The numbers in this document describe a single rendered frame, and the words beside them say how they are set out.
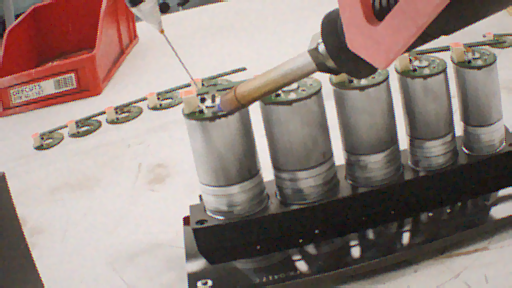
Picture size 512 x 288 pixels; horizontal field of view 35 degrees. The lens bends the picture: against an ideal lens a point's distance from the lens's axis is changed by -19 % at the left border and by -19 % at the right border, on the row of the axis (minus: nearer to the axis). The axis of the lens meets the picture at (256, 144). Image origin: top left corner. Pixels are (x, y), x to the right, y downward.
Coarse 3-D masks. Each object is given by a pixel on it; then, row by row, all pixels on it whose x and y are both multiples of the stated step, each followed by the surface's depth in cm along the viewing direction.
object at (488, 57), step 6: (480, 48) 37; (480, 54) 36; (486, 54) 36; (492, 54) 36; (450, 60) 36; (468, 60) 35; (474, 60) 36; (486, 60) 35; (492, 60) 35; (462, 66) 35; (468, 66) 35; (474, 66) 35; (480, 66) 35; (486, 66) 35
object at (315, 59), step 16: (320, 32) 30; (320, 48) 30; (288, 64) 31; (304, 64) 31; (320, 64) 30; (256, 80) 33; (272, 80) 32; (288, 80) 32; (224, 96) 34; (240, 96) 33; (256, 96) 33
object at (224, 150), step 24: (192, 120) 35; (216, 120) 35; (240, 120) 35; (192, 144) 36; (216, 144) 35; (240, 144) 36; (216, 168) 36; (240, 168) 36; (216, 192) 36; (240, 192) 36; (264, 192) 37; (216, 216) 37; (240, 216) 37
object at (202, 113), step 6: (204, 96) 37; (216, 96) 37; (204, 102) 36; (198, 108) 35; (204, 108) 35; (210, 108) 36; (186, 114) 36; (192, 114) 35; (198, 114) 35; (204, 114) 35; (210, 114) 35; (216, 114) 35; (222, 114) 35; (228, 114) 35; (198, 120) 35
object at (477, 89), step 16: (496, 64) 36; (464, 80) 36; (480, 80) 35; (496, 80) 36; (464, 96) 36; (480, 96) 36; (496, 96) 36; (464, 112) 36; (480, 112) 36; (496, 112) 36; (464, 128) 37; (480, 128) 36; (496, 128) 36; (464, 144) 37; (480, 144) 36; (496, 144) 36
